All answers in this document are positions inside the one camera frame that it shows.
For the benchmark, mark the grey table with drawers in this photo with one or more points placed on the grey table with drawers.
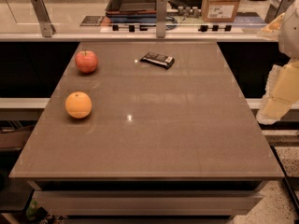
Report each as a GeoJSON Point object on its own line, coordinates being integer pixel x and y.
{"type": "Point", "coordinates": [159, 142]}

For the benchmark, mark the red apple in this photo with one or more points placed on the red apple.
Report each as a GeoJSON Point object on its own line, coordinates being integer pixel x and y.
{"type": "Point", "coordinates": [86, 61]}

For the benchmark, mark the metal glass bracket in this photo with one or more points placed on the metal glass bracket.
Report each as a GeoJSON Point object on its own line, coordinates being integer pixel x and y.
{"type": "Point", "coordinates": [276, 8]}
{"type": "Point", "coordinates": [161, 14]}
{"type": "Point", "coordinates": [46, 26]}

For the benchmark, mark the left metal glass bracket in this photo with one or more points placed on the left metal glass bracket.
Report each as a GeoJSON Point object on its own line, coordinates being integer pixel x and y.
{"type": "Point", "coordinates": [46, 26]}

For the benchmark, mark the open orange tool case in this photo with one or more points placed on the open orange tool case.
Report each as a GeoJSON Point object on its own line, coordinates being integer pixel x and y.
{"type": "Point", "coordinates": [131, 7]}

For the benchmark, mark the cardboard box with label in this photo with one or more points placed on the cardboard box with label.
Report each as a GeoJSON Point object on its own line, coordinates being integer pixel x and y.
{"type": "Point", "coordinates": [219, 10]}

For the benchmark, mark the middle metal glass bracket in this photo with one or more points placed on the middle metal glass bracket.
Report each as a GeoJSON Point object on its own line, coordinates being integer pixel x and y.
{"type": "Point", "coordinates": [161, 14]}

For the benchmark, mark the right metal glass bracket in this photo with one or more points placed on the right metal glass bracket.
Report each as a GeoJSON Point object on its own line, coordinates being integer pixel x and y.
{"type": "Point", "coordinates": [276, 8]}

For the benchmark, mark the orange fruit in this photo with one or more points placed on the orange fruit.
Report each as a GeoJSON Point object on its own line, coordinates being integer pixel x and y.
{"type": "Point", "coordinates": [78, 105]}

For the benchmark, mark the black snack bar packet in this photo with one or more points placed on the black snack bar packet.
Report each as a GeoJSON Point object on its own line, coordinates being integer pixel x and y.
{"type": "Point", "coordinates": [158, 59]}

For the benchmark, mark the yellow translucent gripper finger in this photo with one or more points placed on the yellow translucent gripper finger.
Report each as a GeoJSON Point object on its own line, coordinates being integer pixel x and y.
{"type": "Point", "coordinates": [271, 30]}
{"type": "Point", "coordinates": [281, 92]}

